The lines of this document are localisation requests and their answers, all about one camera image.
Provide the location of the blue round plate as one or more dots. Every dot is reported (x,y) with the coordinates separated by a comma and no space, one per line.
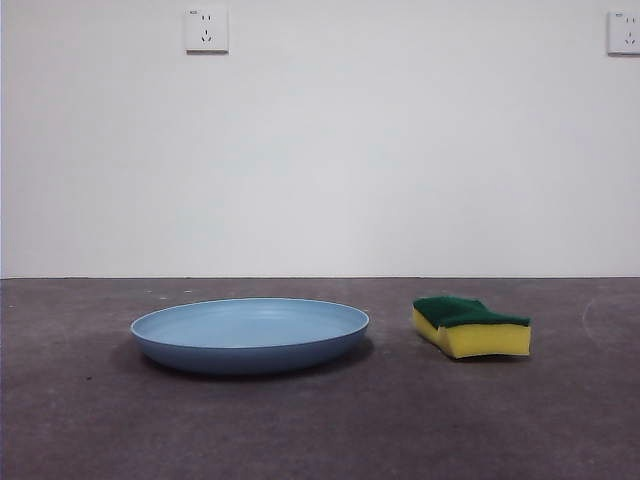
(250,345)

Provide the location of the white wall socket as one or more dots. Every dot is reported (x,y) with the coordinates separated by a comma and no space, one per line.
(207,30)
(625,32)

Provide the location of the green and yellow sponge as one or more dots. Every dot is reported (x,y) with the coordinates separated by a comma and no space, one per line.
(480,337)

